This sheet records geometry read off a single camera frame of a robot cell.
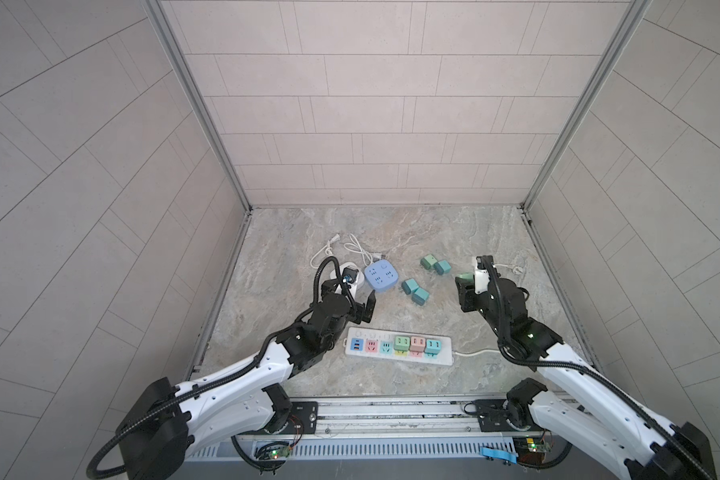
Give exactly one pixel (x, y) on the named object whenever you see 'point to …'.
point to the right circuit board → (536, 451)
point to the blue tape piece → (498, 454)
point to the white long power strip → (370, 343)
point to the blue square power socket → (381, 275)
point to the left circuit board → (280, 452)
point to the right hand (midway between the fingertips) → (458, 279)
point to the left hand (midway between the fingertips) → (367, 283)
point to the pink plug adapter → (417, 346)
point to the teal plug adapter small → (433, 348)
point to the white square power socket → (337, 272)
